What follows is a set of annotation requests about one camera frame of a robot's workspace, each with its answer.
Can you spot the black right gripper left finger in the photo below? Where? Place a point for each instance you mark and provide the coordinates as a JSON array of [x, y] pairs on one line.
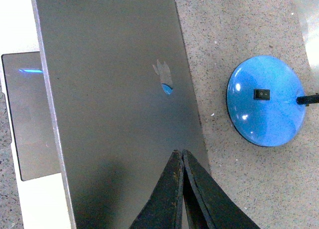
[[163, 210]]

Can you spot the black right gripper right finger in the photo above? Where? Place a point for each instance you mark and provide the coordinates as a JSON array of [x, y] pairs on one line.
[[207, 205]]

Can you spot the grey laptop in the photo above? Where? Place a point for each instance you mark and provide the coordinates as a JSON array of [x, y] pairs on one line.
[[98, 95]]

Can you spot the blue desk lamp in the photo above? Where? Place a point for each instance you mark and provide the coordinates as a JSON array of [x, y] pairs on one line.
[[266, 101]]

